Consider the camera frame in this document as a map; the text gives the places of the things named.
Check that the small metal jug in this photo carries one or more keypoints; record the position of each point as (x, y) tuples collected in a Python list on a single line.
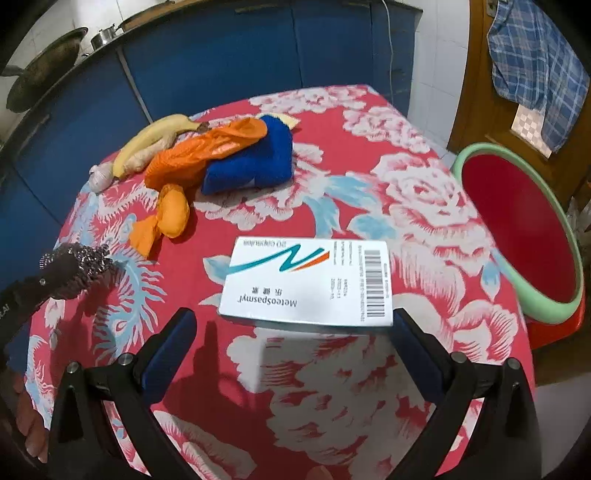
[(104, 39)]

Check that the yellow banana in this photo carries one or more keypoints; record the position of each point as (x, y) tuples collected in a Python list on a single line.
[(152, 134)]

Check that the wooden door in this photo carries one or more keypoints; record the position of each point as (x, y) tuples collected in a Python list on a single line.
[(475, 92)]

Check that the steel wool scourer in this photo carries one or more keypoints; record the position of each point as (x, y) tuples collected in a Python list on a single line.
[(87, 265)]

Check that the blue cloth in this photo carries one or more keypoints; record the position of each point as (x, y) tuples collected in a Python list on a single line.
[(263, 157)]

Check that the person's left hand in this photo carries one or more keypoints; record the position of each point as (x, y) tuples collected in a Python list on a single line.
[(30, 424)]

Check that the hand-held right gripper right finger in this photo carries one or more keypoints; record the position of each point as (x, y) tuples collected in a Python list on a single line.
[(415, 355)]

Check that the orange plastic bag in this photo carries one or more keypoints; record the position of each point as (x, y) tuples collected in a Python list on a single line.
[(184, 157)]

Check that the blue plaid shirt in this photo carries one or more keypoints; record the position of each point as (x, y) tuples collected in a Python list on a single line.
[(531, 60)]

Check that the red basin with green rim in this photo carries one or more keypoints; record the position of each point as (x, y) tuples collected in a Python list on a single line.
[(517, 221)]

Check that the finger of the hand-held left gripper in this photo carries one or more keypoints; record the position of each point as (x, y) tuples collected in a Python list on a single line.
[(46, 284)]

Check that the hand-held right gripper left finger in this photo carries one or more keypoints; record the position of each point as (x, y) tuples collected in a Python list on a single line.
[(171, 355)]

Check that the pale yellow cloth piece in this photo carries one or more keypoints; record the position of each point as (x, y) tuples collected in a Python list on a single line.
[(287, 120)]

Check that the dark wok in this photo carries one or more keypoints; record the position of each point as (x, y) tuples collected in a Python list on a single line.
[(41, 69)]

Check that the ginger root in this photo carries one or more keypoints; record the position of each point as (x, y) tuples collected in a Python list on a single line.
[(143, 159)]

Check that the white teal medicine box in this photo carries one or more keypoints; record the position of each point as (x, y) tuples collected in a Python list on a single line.
[(295, 286)]

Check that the garlic bulb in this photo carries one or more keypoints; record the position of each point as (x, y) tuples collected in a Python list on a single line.
[(101, 177)]

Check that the red floral printed tablecloth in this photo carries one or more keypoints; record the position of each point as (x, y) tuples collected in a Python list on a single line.
[(415, 207)]

